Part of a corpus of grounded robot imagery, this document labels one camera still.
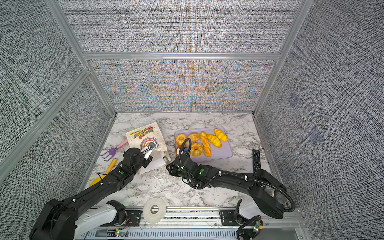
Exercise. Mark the long orange fake baguette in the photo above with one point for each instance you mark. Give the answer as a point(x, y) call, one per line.
point(206, 144)

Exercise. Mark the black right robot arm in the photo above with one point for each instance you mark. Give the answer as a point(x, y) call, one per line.
point(268, 193)

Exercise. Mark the yellow bundt fake bread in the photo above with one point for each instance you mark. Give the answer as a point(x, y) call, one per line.
point(180, 139)

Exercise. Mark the yellow ridged fake loaf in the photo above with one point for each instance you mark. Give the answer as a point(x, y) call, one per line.
point(221, 135)

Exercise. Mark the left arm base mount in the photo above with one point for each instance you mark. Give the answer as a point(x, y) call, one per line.
point(124, 217)

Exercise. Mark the pale yellow fake bun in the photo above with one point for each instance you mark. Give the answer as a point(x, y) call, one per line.
point(194, 137)

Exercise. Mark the yellow toy tool handle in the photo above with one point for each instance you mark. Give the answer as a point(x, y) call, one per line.
point(102, 176)

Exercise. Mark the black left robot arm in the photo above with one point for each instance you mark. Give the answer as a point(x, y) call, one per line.
point(57, 220)

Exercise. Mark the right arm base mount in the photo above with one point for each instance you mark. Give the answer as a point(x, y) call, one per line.
point(248, 229)

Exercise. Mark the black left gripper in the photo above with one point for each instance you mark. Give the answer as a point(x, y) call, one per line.
point(148, 161)

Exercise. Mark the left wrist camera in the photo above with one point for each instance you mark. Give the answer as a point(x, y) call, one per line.
point(151, 146)

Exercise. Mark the black remote control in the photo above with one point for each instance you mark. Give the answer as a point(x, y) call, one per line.
point(256, 160)

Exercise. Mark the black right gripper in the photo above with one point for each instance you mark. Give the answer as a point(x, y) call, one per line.
point(172, 166)

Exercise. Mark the white tape roll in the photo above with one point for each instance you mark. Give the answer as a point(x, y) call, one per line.
point(154, 210)

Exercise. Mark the white printed paper bag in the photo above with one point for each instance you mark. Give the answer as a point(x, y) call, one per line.
point(139, 138)

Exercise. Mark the purple toy garden fork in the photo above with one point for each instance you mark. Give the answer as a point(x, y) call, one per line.
point(110, 154)

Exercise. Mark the lilac plastic tray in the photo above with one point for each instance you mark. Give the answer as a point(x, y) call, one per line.
point(217, 153)

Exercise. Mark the aluminium front rail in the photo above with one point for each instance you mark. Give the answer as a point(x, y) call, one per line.
point(185, 223)

